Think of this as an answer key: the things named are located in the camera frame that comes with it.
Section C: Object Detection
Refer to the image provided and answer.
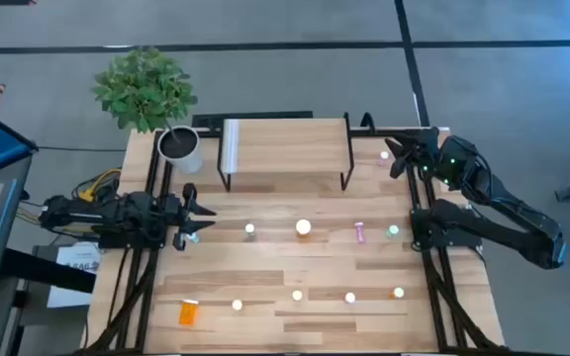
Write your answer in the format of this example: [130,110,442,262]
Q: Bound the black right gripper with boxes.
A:
[384,127,441,179]

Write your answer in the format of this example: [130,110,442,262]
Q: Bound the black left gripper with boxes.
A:
[158,182,218,252]

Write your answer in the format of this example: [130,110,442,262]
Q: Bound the large orange medicine bottle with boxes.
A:
[178,298,200,327]
[294,218,314,240]

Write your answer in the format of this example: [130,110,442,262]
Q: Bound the wooden shelf black legs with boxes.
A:
[216,112,356,193]

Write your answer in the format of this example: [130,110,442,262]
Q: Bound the white plastic strip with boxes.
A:
[221,118,241,174]

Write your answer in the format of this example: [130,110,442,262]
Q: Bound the white printed paper sheet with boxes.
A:
[47,241,103,309]

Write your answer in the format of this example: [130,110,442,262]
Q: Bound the green artificial tree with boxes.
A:
[91,46,200,144]

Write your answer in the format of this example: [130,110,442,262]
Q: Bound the black beam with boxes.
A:
[0,246,98,294]

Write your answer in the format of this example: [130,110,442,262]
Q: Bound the yellow cable bundle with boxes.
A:
[74,167,123,204]

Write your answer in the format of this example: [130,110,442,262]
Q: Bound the thin black floor cable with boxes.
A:
[35,144,129,153]

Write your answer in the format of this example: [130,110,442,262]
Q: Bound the black metal table frame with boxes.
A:
[80,126,512,356]

